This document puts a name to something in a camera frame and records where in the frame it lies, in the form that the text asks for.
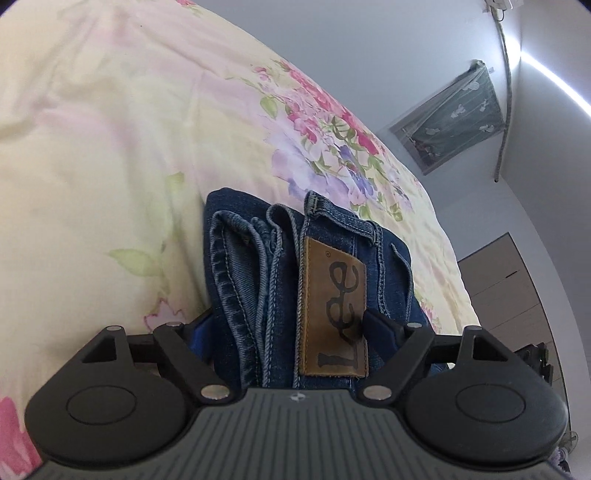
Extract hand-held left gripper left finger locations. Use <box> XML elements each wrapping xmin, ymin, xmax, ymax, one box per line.
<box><xmin>76</xmin><ymin>310</ymin><xmax>234</xmax><ymax>407</ymax></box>

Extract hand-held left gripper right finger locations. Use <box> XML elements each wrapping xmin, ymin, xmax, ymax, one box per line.
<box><xmin>361</xmin><ymin>309</ymin><xmax>519</xmax><ymax>407</ymax></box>

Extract blue denim pants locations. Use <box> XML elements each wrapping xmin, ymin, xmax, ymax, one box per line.
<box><xmin>203</xmin><ymin>187</ymin><xmax>456</xmax><ymax>403</ymax></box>

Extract brown wooden wardrobe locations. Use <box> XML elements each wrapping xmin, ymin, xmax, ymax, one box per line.
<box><xmin>457</xmin><ymin>233</ymin><xmax>568</xmax><ymax>374</ymax></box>

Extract floral yellow blanket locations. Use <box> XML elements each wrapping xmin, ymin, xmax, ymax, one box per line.
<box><xmin>0</xmin><ymin>0</ymin><xmax>481</xmax><ymax>468</ymax></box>

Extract grey window curtain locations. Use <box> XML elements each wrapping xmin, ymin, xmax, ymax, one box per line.
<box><xmin>390</xmin><ymin>60</ymin><xmax>505</xmax><ymax>175</ymax></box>

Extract small standing fan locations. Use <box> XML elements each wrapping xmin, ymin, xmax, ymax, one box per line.
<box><xmin>560</xmin><ymin>429</ymin><xmax>581</xmax><ymax>459</ymax></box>

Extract white ceiling light strip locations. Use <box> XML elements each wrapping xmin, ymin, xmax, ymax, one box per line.
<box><xmin>519</xmin><ymin>50</ymin><xmax>591</xmax><ymax>114</ymax></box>

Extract grey wall cable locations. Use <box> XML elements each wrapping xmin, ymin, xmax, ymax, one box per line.
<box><xmin>490</xmin><ymin>0</ymin><xmax>516</xmax><ymax>184</ymax></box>

